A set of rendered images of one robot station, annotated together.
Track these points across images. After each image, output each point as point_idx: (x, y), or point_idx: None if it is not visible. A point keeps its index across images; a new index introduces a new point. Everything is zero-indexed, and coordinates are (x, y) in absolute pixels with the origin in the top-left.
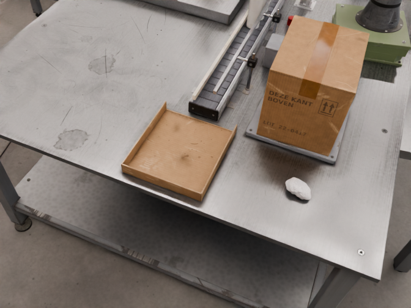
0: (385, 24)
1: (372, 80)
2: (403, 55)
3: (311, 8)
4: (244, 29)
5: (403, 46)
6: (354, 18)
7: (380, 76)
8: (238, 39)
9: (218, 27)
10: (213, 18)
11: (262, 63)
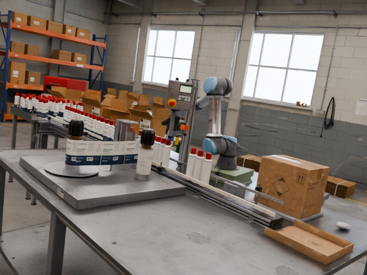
0: (236, 165)
1: None
2: (252, 175)
3: None
4: (205, 188)
5: (253, 170)
6: (220, 169)
7: None
8: (214, 192)
9: (184, 197)
10: (175, 193)
11: None
